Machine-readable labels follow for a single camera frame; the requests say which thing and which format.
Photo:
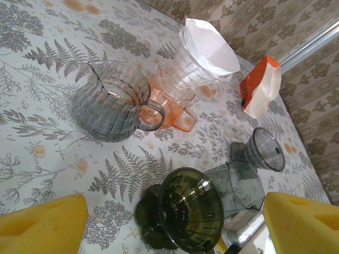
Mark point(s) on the grey plastic coffee dripper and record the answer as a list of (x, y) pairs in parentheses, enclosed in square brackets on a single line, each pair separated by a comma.
[(265, 148)]

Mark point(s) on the orange coffee filter package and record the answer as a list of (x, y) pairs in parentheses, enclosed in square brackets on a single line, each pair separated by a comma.
[(260, 92)]

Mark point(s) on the green plastic coffee dripper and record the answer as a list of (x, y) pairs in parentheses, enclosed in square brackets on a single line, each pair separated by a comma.
[(185, 211)]

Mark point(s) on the floral patterned tablecloth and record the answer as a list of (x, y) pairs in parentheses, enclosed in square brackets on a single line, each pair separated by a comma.
[(53, 158)]

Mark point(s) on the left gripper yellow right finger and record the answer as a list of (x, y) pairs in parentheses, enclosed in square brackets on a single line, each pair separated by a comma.
[(296, 230)]

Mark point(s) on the orange glass pitcher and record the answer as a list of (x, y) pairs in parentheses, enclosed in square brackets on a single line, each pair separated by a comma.
[(172, 111)]

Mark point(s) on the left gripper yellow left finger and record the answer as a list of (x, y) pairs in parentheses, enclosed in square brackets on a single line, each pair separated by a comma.
[(39, 232)]

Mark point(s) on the white paper coffee filter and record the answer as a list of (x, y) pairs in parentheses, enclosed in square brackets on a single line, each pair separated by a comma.
[(212, 45)]

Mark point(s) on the clear plastic coffee dripper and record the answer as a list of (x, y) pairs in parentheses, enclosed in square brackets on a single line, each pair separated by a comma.
[(190, 76)]

